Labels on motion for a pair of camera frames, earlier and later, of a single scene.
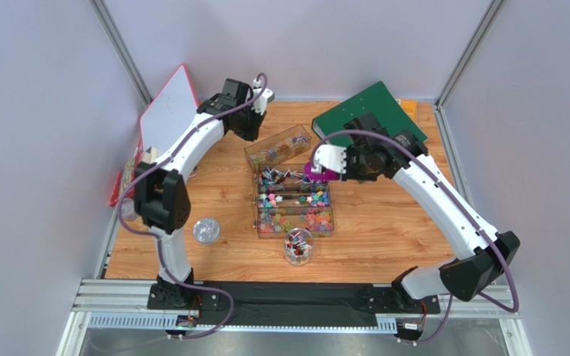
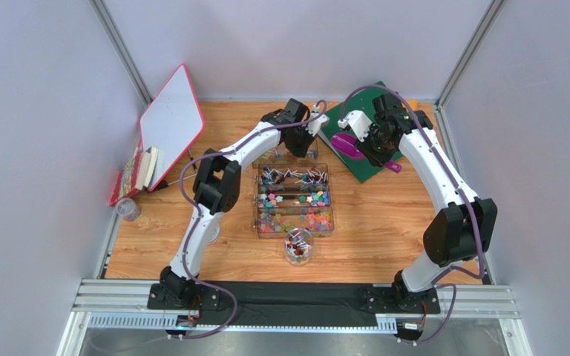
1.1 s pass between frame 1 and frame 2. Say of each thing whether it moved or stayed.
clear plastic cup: stayed
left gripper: moved
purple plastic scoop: moved
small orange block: stayed
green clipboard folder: stayed
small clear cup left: stayed
